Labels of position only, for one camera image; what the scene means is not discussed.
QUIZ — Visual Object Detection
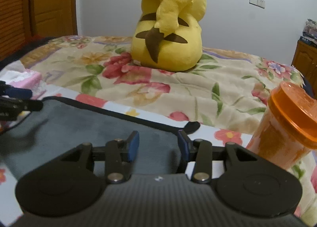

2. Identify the white fruit print cloth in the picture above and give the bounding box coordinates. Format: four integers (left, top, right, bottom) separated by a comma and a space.
0, 84, 317, 227

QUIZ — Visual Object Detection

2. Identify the orange plastic cup with lid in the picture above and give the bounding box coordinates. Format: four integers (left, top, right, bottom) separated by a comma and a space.
247, 81, 316, 170

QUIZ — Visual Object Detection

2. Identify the purple and grey towel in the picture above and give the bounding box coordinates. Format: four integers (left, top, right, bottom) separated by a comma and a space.
1, 97, 200, 181

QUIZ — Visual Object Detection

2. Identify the wooden door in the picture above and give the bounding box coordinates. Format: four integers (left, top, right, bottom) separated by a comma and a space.
30, 0, 77, 37

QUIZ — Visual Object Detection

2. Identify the floral bed blanket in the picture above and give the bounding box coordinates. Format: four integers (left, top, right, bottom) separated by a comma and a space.
12, 36, 312, 134

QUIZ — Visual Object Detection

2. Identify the yellow Pikachu plush toy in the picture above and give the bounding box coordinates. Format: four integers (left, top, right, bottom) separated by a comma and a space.
131, 0, 207, 72

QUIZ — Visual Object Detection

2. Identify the white wall switch socket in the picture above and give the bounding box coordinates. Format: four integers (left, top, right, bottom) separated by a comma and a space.
249, 0, 265, 9

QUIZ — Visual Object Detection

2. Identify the pink tissue box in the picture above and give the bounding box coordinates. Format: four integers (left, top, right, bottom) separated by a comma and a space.
1, 69, 46, 99

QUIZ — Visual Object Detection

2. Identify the wooden sideboard cabinet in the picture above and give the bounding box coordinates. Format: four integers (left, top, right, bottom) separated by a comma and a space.
292, 40, 317, 96

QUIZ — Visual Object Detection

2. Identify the wooden slatted wardrobe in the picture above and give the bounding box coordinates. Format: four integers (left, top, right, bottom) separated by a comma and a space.
0, 0, 32, 60

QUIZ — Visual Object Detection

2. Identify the stack of folded fabrics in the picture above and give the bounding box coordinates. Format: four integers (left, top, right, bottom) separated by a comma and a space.
299, 18, 317, 47

